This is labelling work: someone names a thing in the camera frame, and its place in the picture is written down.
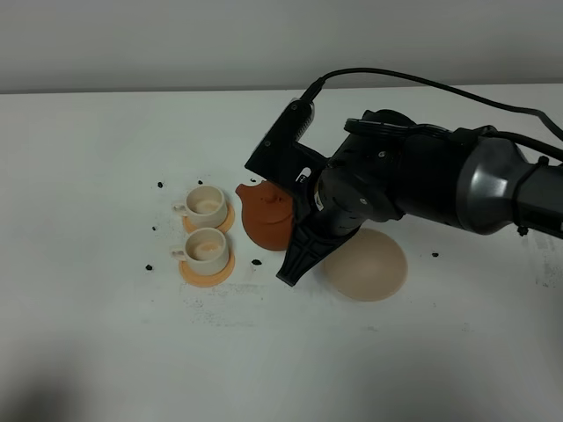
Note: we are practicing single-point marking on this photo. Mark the brown clay teapot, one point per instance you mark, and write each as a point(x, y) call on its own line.
point(267, 215)

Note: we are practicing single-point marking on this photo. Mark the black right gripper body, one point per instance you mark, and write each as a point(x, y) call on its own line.
point(366, 178)

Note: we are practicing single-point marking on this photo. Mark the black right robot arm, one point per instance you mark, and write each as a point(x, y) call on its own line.
point(478, 180)

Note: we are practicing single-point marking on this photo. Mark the near white teacup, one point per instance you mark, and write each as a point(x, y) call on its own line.
point(206, 251)

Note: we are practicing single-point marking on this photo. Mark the beige round teapot coaster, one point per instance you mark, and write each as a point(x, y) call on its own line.
point(369, 267)

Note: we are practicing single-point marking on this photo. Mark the far white teacup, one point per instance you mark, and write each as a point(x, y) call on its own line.
point(205, 206)

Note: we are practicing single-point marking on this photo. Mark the far orange saucer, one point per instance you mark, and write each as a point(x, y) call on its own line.
point(230, 218)

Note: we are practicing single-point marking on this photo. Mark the white teacup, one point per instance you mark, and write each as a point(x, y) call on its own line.
point(205, 206)
point(206, 251)

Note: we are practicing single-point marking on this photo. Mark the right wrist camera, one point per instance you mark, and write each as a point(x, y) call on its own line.
point(281, 158)

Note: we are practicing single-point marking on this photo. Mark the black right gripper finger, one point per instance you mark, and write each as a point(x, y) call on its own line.
point(308, 246)

